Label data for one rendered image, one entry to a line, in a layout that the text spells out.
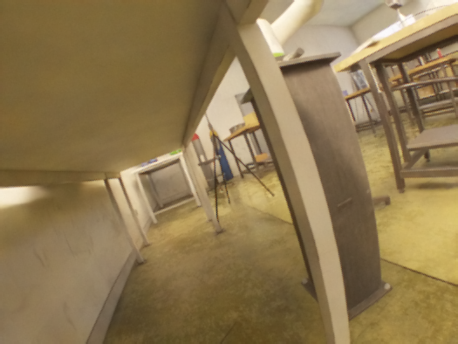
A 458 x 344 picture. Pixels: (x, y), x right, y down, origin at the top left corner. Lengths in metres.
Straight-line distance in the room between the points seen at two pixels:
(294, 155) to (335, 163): 0.29
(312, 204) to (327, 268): 0.12
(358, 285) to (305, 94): 0.61
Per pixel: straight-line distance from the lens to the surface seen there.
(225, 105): 6.19
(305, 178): 0.32
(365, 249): 0.73
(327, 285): 0.41
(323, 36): 9.36
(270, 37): 0.77
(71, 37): 0.37
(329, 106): 0.61
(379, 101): 1.53
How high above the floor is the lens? 0.64
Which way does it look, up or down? 5 degrees down
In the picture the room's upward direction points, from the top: 20 degrees counter-clockwise
